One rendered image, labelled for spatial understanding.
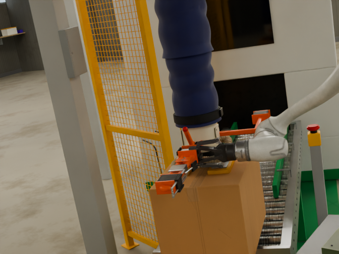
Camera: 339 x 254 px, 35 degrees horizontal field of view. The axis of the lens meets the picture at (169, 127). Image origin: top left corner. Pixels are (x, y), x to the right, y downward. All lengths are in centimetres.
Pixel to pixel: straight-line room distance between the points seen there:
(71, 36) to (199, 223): 159
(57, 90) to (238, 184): 162
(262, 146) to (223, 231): 42
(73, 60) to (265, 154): 161
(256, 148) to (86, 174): 165
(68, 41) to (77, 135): 61
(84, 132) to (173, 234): 134
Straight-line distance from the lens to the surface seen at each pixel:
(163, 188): 196
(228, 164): 247
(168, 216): 240
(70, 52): 340
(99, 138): 590
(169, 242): 245
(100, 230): 373
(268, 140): 221
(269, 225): 311
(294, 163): 384
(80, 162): 358
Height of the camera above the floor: 189
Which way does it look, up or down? 14 degrees down
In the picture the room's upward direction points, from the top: 10 degrees counter-clockwise
